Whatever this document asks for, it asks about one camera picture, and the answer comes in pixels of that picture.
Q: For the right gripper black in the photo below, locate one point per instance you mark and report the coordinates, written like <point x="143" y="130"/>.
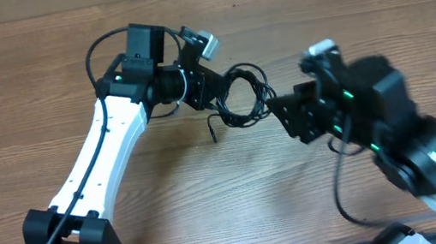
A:
<point x="307" y="114"/>

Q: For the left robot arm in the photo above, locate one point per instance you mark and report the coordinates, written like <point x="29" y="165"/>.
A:
<point x="83" y="210"/>

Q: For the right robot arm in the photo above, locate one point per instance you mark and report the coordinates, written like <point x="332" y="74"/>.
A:
<point x="365" y="103"/>

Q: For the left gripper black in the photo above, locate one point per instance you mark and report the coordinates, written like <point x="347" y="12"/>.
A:
<point x="203" y="91"/>

